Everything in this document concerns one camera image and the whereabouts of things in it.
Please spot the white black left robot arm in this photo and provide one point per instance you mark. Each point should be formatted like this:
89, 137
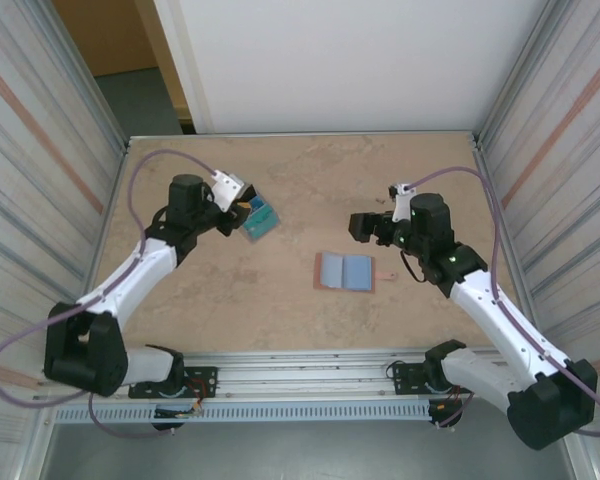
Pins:
135, 270

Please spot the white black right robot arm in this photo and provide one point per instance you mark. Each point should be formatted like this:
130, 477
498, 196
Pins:
505, 320

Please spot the blue credit card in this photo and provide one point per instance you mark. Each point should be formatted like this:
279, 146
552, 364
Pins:
266, 205

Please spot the teal credit card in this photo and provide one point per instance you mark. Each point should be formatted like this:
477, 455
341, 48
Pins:
262, 226

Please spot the clear acrylic card stand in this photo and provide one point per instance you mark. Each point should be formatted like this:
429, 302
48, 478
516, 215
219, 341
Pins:
276, 222

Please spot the translucent corrugated side panel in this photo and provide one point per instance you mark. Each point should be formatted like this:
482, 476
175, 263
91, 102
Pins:
30, 175
570, 150

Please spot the white partition board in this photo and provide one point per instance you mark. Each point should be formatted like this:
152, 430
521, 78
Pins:
330, 60

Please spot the brown wooden panel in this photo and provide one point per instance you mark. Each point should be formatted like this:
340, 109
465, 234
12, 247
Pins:
105, 35

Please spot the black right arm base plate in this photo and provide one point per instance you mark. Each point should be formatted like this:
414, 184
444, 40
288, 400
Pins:
405, 375

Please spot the aluminium mounting rail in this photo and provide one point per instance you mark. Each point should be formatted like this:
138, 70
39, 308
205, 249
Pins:
305, 372

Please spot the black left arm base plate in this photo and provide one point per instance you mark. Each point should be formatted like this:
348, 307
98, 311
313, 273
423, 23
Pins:
205, 375

